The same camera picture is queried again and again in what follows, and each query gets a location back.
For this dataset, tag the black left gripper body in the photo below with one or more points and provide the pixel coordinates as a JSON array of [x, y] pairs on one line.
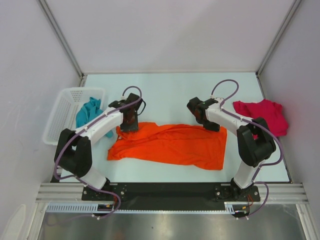
[[132, 125]]

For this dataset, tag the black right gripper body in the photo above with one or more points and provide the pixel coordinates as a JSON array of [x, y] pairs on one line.
[[209, 125]]

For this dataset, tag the orange t-shirt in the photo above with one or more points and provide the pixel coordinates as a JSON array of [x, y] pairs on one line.
[[176, 144]]

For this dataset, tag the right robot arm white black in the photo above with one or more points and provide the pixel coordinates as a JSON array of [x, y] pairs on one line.
[[254, 141]]

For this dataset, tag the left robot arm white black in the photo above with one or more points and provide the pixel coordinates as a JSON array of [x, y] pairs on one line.
[[74, 148]]

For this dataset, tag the teal t-shirt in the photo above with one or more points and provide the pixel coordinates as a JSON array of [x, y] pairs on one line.
[[88, 112]]

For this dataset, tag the white plastic basket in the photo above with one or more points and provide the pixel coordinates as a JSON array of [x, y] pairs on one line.
[[67, 105]]

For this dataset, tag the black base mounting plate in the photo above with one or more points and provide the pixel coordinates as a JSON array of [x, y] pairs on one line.
[[181, 196]]

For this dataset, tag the aluminium frame rail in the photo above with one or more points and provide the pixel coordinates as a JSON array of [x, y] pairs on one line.
[[279, 193]]

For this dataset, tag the left corner frame post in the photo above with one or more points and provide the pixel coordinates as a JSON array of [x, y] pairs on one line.
[[44, 6]]

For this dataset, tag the corner frame post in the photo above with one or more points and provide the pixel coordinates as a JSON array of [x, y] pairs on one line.
[[278, 36], [44, 6]]

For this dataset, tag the white slotted cable duct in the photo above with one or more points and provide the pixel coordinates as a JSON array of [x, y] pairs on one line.
[[96, 208]]

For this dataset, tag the right corner frame post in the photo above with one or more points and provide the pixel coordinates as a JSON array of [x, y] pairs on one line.
[[278, 36]]

